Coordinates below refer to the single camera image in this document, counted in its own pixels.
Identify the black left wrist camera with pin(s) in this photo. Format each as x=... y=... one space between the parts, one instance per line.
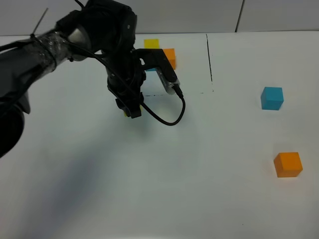
x=156 y=59

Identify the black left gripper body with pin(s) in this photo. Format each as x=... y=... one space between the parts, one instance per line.
x=123 y=80

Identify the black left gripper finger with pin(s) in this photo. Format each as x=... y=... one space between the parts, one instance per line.
x=134 y=106
x=121 y=105

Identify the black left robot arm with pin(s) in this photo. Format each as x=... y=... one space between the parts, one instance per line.
x=101 y=29

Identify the orange template block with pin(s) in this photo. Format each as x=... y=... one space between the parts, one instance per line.
x=170 y=54

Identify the yellow template block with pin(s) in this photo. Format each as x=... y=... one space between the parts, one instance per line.
x=151 y=44

